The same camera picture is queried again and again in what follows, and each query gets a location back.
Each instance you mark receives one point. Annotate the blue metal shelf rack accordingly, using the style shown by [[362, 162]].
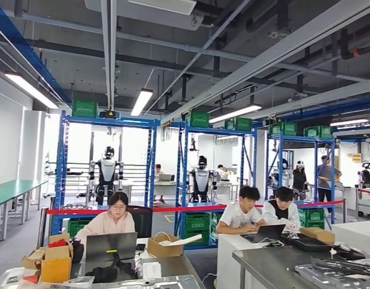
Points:
[[185, 179], [280, 167], [62, 159]]

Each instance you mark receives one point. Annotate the steel workbench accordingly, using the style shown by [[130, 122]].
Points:
[[263, 259]]

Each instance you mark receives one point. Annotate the long green-topped workbench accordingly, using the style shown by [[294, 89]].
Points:
[[10, 191]]

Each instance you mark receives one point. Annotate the green plastic crate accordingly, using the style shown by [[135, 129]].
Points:
[[76, 228], [229, 124], [313, 218], [243, 124], [197, 119], [84, 108], [197, 237], [317, 132], [217, 219], [282, 129], [197, 221]]

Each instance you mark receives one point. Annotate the silver black humanoid robot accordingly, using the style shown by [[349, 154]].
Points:
[[201, 179], [365, 175], [282, 175], [106, 171]]

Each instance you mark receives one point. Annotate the grey laptop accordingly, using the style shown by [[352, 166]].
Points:
[[112, 245], [166, 178]]

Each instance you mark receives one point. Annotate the person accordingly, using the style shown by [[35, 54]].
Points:
[[325, 175], [158, 171], [239, 217], [106, 225], [221, 171], [299, 179], [290, 215]]

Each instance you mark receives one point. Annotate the grey desk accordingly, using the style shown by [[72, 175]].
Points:
[[165, 187]]

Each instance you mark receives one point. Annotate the red barrier belt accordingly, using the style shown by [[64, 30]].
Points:
[[173, 208]]

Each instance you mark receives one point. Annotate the ceiling light strip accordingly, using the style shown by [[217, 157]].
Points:
[[142, 102], [349, 122], [234, 113], [31, 90]]

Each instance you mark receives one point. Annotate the white paper sheet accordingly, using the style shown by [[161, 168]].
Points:
[[185, 240]]

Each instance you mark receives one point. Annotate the black office chair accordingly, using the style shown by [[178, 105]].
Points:
[[143, 223]]

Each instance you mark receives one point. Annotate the hoist hook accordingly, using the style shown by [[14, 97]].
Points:
[[112, 131]]

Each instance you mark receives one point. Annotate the brown cardboard box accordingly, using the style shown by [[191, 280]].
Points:
[[164, 250], [317, 235]]

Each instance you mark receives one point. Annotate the steel table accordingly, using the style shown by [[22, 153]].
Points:
[[173, 265]]

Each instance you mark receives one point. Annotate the white desk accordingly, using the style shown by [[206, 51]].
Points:
[[227, 259]]

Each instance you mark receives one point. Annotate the black laptop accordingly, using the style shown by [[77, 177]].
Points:
[[269, 231]]

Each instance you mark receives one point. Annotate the grey metal parts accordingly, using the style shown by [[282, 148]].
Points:
[[323, 273], [75, 206]]

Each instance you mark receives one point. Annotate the black tray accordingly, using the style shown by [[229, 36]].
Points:
[[308, 243]]

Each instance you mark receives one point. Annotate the yellow open cardboard box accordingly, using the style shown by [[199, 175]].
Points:
[[55, 267]]

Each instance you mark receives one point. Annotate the white roller blind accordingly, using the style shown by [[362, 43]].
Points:
[[7, 139]]

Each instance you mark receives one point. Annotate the blue ceiling beam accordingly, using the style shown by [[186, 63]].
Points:
[[22, 44]]

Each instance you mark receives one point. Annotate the white table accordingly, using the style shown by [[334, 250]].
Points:
[[353, 235]]

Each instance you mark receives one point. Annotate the black rail trolley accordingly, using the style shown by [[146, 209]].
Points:
[[109, 114]]

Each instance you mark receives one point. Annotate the silver ceiling rail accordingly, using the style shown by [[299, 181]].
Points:
[[110, 48]]

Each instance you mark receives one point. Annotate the steel stanchion post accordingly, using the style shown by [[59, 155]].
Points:
[[344, 211], [42, 227]]

